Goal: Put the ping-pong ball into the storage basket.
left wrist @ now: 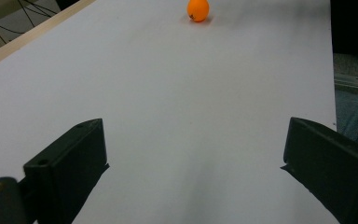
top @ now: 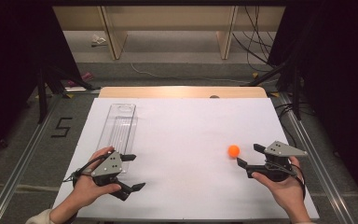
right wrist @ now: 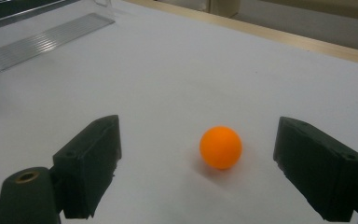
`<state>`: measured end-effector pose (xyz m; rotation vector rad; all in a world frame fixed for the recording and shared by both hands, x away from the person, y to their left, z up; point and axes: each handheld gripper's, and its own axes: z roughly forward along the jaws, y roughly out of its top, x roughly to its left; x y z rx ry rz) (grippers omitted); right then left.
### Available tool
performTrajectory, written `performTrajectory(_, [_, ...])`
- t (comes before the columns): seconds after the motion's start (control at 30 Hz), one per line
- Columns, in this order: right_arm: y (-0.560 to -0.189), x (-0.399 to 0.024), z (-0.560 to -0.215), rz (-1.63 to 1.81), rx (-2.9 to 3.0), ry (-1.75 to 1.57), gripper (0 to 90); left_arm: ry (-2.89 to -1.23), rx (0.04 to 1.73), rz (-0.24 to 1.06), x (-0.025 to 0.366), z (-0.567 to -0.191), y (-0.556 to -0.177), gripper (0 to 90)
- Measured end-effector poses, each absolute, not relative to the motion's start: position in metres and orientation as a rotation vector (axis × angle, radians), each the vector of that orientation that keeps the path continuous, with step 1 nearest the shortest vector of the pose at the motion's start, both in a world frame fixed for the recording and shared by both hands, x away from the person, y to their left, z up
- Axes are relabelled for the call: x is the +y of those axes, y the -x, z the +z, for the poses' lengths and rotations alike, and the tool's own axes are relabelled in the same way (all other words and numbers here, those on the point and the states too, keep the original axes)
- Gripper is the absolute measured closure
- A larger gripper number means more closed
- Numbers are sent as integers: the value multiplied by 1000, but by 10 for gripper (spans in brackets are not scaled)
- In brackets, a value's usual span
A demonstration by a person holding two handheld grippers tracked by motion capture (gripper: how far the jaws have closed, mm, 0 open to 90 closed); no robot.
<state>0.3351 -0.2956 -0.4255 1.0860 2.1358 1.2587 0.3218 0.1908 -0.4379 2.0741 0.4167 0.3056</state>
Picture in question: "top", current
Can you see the orange ball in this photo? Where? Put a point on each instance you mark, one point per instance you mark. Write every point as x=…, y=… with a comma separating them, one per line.
x=233, y=151

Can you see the aluminium floor rail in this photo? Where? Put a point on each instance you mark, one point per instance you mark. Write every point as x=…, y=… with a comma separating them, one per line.
x=21, y=161
x=317, y=168

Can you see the light wooden furniture frame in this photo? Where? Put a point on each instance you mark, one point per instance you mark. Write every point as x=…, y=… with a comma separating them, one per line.
x=115, y=40

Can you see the pink object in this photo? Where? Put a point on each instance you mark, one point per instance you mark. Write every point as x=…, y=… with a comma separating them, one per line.
x=85, y=77

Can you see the crumpled white paper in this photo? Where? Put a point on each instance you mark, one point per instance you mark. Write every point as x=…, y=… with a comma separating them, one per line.
x=98, y=39

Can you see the person's right hand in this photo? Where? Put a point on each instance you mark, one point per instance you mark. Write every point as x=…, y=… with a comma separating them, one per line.
x=287, y=191

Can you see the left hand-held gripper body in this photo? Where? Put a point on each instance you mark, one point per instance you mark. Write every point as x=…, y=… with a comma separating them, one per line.
x=107, y=166

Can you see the black metal stand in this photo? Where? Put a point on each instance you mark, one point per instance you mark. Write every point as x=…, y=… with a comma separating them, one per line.
x=42, y=93
x=296, y=90

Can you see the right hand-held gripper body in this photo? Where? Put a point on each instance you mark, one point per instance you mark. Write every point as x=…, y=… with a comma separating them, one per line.
x=281, y=149

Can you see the clear plastic tray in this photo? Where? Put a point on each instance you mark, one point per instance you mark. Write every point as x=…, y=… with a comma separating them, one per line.
x=121, y=124

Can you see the black curtain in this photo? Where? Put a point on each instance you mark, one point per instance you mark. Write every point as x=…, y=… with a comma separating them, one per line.
x=338, y=77
x=9, y=62

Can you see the person's left hand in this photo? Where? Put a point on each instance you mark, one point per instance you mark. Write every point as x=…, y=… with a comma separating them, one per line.
x=85, y=189

